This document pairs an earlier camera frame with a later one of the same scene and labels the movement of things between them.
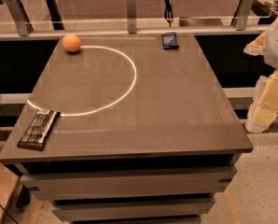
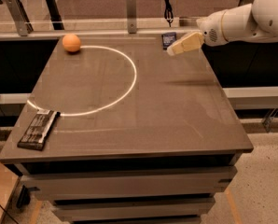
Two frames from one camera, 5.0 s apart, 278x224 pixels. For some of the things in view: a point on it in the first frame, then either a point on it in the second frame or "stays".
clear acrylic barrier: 238,23 stays
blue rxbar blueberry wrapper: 170,40 stays
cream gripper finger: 271,97 -> 190,42
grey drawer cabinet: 147,190 stays
